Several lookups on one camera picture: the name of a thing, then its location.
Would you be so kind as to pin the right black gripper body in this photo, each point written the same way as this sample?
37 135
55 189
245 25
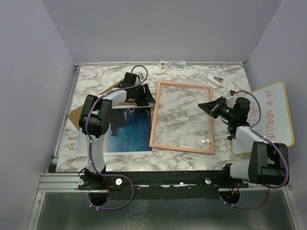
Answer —
221 109

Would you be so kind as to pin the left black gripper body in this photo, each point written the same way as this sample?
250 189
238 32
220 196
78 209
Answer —
139 95

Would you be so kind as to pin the pink picture frame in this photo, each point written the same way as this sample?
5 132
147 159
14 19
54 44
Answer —
182 117

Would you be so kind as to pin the clear acrylic sheet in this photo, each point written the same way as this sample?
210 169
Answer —
182 117

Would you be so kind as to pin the blue landscape photo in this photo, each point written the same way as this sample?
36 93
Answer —
129 132

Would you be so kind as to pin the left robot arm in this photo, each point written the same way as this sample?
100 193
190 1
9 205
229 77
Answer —
95 120

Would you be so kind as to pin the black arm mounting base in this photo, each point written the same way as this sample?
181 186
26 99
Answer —
158 185

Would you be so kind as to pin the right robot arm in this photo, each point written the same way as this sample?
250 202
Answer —
268 164

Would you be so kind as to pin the white marker eraser piece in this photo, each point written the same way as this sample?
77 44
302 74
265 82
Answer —
215 80

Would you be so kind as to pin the small label card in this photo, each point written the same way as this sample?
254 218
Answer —
172 65

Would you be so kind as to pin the yellow rimmed whiteboard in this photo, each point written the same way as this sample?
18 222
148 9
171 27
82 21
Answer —
270 114

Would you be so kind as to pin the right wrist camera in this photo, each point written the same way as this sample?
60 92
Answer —
231 97

